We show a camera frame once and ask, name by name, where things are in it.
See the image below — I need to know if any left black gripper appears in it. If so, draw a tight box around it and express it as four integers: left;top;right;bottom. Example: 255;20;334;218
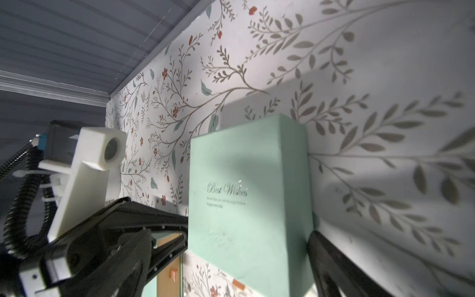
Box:
1;198;188;297

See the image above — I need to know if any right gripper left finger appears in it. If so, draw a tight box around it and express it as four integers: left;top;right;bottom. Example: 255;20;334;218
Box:
55;228;152;297

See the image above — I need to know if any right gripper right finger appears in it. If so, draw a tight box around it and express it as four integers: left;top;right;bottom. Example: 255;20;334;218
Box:
307;231;391;297

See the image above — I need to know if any mint jewelry box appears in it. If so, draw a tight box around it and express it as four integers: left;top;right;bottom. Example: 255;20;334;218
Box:
140;229;184;297
188;115;314;297

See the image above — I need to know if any floral table mat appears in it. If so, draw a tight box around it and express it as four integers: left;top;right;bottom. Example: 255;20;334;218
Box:
106;1;475;297

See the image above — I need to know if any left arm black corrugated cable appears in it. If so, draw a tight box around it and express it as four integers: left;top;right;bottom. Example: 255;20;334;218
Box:
0;142;58;261

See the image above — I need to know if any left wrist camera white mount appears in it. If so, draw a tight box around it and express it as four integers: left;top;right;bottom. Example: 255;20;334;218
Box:
12;120;129;244

